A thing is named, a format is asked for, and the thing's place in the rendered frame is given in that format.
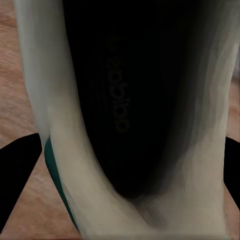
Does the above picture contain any gym shoe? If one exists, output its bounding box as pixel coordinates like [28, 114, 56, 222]
[13, 0, 240, 240]

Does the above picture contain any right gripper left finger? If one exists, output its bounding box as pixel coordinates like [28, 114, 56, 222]
[0, 133, 42, 234]

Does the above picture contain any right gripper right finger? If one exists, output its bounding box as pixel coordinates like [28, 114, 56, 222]
[223, 136, 240, 210]

